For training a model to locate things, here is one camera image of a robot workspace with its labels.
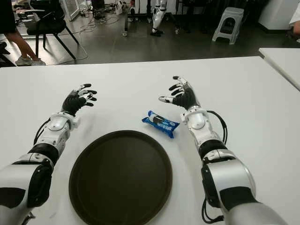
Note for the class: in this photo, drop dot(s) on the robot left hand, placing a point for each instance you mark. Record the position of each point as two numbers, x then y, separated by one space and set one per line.
71 102

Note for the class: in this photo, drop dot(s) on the white side table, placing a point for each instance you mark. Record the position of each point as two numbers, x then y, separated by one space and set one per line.
284 61

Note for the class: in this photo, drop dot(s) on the white humanoid robot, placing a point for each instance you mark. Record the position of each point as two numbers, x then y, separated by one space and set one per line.
156 17

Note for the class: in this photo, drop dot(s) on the white cabinet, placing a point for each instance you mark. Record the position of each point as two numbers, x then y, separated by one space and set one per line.
276 14

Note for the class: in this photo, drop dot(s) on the person in black shorts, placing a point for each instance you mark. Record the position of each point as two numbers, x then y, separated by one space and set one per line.
21 44

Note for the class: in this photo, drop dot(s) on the person in white shirt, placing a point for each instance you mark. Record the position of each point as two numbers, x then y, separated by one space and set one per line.
295 21

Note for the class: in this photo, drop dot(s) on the blue Oreo packet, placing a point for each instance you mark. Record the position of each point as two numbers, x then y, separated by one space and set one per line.
164 125

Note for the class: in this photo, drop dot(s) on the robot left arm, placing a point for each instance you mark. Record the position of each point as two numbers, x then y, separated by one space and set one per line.
56 124

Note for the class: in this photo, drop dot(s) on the round dark brown tray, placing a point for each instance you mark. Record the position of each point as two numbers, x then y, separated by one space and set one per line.
120 178

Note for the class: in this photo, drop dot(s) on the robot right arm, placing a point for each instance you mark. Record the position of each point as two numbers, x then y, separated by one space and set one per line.
225 173

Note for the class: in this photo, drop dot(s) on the black wheeled metal frame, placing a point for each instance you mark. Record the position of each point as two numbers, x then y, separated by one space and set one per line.
125 21

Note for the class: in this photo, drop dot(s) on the black chair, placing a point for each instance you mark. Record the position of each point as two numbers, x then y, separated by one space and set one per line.
50 24

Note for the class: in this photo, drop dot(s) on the white framed panel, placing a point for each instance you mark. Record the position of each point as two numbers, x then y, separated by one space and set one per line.
72 11

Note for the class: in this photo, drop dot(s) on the white plastic stool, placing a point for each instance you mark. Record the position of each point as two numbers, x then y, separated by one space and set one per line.
228 14

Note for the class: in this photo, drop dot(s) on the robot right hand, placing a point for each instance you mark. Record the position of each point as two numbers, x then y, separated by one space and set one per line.
186 97

